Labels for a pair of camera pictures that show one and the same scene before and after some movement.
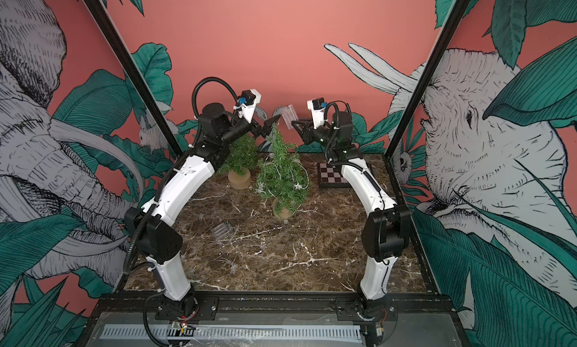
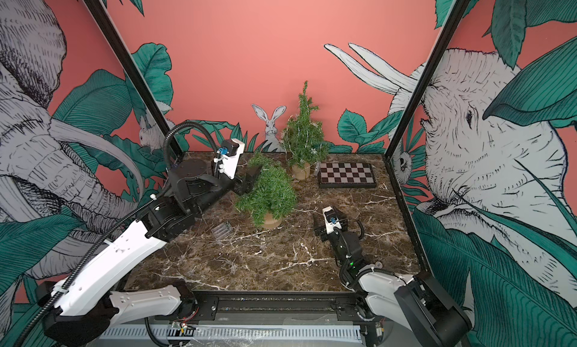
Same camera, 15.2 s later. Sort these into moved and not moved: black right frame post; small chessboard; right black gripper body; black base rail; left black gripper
Moved: left black gripper; right black gripper body
Not moved: black base rail; small chessboard; black right frame post
